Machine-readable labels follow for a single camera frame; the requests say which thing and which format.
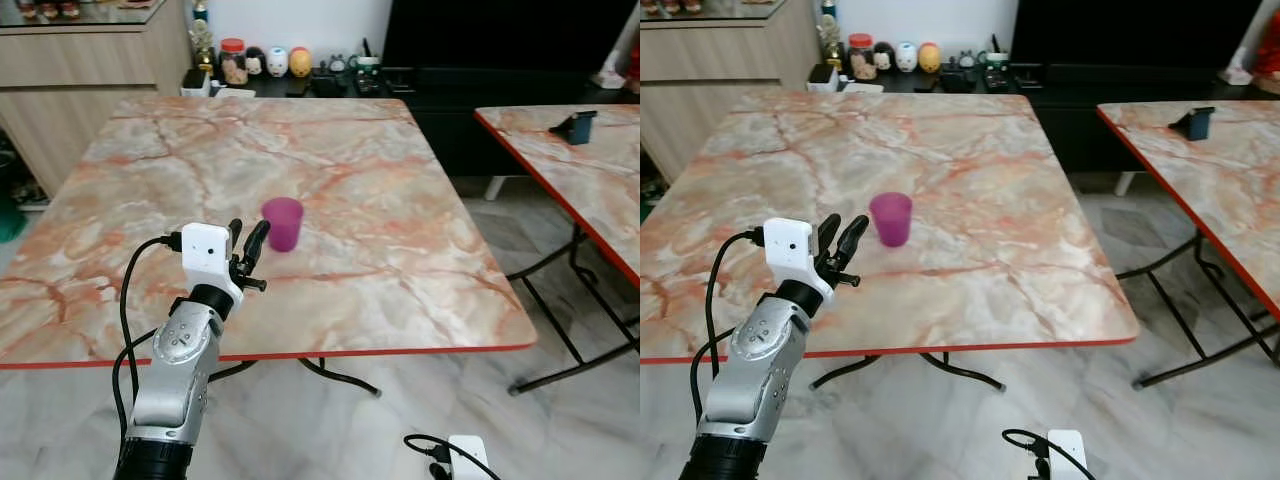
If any purple plastic cup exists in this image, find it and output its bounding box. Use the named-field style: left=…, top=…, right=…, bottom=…
left=868, top=192, right=914, bottom=249
left=261, top=197, right=305, bottom=253

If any large marble folding table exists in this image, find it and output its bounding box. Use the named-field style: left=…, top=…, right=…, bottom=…
left=0, top=95, right=539, bottom=399
left=640, top=91, right=1142, bottom=393

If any glass jar with red lid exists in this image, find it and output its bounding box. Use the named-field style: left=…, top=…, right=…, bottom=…
left=219, top=38, right=249, bottom=86
left=847, top=33, right=878, bottom=82

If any light wooden cabinet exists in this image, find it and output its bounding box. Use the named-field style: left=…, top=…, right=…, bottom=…
left=640, top=0, right=823, bottom=187
left=0, top=0, right=194, bottom=198

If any golden statuette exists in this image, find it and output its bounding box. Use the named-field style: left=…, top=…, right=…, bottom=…
left=817, top=14, right=847, bottom=70
left=190, top=18, right=218, bottom=74

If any white green mug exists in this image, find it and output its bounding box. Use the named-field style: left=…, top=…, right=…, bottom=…
left=984, top=34, right=1012, bottom=79
left=355, top=39, right=384, bottom=83

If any green floor object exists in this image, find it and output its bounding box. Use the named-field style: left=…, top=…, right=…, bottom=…
left=0, top=150, right=30, bottom=245

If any small marble folding table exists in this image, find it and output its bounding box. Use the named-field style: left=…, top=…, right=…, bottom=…
left=473, top=104, right=641, bottom=397
left=1096, top=100, right=1280, bottom=390

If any black television screen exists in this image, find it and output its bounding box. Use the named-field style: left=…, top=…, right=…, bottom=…
left=1009, top=0, right=1264, bottom=68
left=382, top=0, right=641, bottom=72

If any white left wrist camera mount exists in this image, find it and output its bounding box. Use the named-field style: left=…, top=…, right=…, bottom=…
left=762, top=217, right=835, bottom=302
left=181, top=224, right=245, bottom=305

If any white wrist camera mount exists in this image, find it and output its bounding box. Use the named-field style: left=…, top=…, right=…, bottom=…
left=1046, top=429, right=1090, bottom=480
left=762, top=217, right=835, bottom=302
left=181, top=224, right=245, bottom=305
left=447, top=434, right=494, bottom=480

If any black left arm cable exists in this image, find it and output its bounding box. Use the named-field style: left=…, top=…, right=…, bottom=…
left=690, top=227, right=766, bottom=406
left=111, top=231, right=185, bottom=441

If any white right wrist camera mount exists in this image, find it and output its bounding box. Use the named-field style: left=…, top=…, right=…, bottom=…
left=1046, top=429, right=1090, bottom=480
left=447, top=434, right=494, bottom=480

